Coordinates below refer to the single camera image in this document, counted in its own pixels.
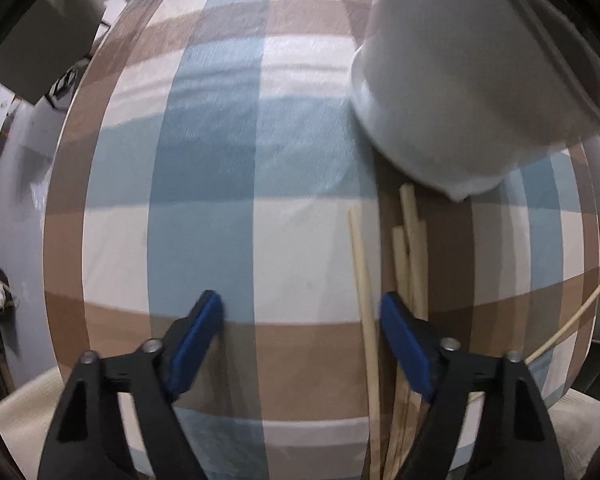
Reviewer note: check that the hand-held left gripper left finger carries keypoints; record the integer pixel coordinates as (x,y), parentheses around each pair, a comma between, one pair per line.
(195,340)

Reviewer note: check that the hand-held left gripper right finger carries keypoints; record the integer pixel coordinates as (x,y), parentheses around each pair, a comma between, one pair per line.
(407,345)

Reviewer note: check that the single wooden chopstick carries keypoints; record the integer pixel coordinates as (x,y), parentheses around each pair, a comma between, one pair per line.
(362,285)
(580,317)

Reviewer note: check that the pile of wooden chopsticks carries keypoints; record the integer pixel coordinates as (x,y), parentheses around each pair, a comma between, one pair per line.
(415,260)

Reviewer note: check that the white grey utensil holder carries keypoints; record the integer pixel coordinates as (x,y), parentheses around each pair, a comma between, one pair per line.
(455,85)

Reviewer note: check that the checked tablecloth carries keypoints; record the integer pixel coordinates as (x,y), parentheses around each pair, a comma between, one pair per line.
(205,210)

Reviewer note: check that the beige seat cushion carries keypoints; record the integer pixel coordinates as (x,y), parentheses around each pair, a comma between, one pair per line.
(25,425)

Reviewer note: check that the black bag with red items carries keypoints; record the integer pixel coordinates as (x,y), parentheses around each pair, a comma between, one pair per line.
(7,285)

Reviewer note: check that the grey cube stool black legs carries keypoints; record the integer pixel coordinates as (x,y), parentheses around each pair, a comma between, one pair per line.
(45,45)

